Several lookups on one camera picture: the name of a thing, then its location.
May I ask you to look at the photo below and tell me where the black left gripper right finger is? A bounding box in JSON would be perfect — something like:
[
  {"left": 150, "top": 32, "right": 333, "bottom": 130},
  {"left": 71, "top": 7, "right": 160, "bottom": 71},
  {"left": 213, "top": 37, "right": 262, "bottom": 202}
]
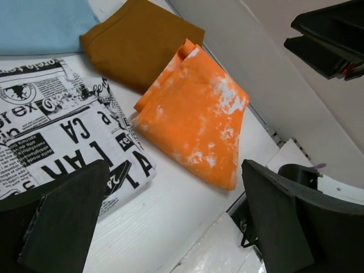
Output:
[{"left": 242, "top": 160, "right": 315, "bottom": 272}]

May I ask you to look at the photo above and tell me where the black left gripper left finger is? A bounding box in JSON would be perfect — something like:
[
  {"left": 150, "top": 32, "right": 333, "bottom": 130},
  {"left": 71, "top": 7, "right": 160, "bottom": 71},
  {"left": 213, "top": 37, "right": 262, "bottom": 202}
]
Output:
[{"left": 18, "top": 160, "right": 109, "bottom": 272}]

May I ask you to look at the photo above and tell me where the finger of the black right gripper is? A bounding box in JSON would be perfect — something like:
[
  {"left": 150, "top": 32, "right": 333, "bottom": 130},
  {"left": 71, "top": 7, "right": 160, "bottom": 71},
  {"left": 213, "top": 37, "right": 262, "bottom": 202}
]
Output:
[{"left": 284, "top": 1, "right": 363, "bottom": 81}]

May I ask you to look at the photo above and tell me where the newspaper print cloth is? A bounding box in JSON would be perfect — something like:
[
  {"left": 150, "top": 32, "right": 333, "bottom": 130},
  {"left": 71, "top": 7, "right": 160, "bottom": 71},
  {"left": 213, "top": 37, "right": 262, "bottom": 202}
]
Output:
[{"left": 1, "top": 59, "right": 156, "bottom": 217}]

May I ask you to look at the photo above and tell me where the orange tie-dye cloth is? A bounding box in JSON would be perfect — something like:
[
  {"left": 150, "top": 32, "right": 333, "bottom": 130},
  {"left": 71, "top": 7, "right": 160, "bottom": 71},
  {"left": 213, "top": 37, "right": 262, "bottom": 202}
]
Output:
[{"left": 133, "top": 40, "right": 250, "bottom": 191}]

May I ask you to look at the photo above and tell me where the mustard brown cloth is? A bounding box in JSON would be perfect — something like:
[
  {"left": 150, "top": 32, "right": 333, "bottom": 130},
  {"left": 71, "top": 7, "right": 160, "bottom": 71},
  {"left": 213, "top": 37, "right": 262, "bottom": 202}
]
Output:
[{"left": 80, "top": 0, "right": 205, "bottom": 93}]

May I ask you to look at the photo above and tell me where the light blue cloth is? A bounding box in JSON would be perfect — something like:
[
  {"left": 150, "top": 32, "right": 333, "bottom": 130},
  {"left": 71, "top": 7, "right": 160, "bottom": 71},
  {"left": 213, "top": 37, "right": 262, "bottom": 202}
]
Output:
[{"left": 1, "top": 1, "right": 100, "bottom": 56}]

